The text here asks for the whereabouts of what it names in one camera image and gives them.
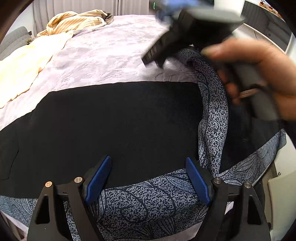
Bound blue patterned fabric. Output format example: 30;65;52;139
1;49;285;240

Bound person's right hand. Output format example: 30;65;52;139
201;38;295;121

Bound black pants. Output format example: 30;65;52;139
0;81;285;200

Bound grey headboard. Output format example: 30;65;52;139
0;26;31;60

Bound tan striped garment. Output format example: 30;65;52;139
37;9;114;37

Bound lavender plush bedspread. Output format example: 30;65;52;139
1;15;196;128

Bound wall-mounted monitor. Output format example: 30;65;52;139
241;1;292;51

